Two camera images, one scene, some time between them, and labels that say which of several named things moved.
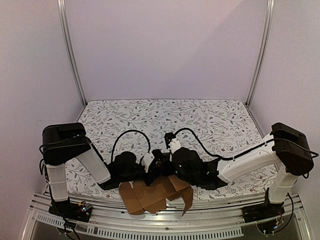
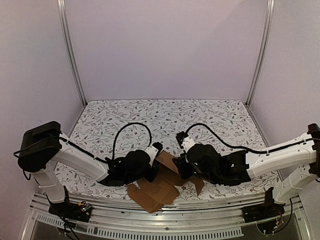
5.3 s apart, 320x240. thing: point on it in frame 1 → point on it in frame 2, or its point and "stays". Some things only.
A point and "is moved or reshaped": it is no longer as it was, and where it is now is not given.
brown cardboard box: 139,197 is moved or reshaped
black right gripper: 169,168 → 180,166
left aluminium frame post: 63,10 stays
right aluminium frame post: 263,53 stays
